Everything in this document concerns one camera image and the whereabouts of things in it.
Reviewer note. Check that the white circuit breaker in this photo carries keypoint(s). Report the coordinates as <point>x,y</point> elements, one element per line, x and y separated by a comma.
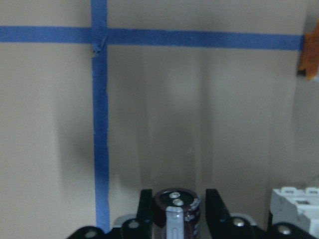
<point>299,207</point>

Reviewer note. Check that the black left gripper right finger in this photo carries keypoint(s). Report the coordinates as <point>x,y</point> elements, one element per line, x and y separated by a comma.
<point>216,214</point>

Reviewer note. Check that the dark cylindrical capacitor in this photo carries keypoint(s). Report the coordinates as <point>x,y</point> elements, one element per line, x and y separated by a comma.
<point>176,214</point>

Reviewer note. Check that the orange tape piece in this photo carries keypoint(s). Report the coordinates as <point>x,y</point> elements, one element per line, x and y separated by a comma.
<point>309,59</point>

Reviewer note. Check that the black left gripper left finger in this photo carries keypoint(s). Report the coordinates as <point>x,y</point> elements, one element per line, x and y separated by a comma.
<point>145,213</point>

